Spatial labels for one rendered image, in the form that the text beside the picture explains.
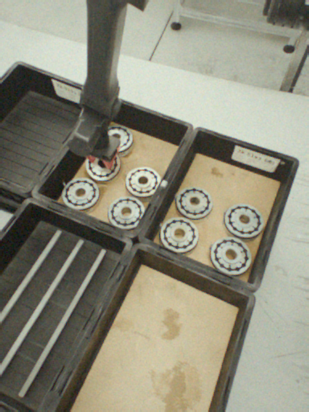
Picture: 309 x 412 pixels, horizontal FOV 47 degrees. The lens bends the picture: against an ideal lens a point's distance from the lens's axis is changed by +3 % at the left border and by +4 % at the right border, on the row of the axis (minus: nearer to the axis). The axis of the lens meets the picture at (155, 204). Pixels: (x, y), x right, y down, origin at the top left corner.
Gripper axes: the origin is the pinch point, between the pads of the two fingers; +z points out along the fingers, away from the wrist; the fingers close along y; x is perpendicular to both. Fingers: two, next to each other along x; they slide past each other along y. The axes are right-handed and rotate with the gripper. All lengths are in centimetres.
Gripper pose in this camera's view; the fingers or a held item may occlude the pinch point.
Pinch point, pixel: (101, 162)
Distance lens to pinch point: 101.8
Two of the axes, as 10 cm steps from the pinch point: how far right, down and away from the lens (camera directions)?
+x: 4.1, -7.7, 4.9
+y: 9.1, 3.7, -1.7
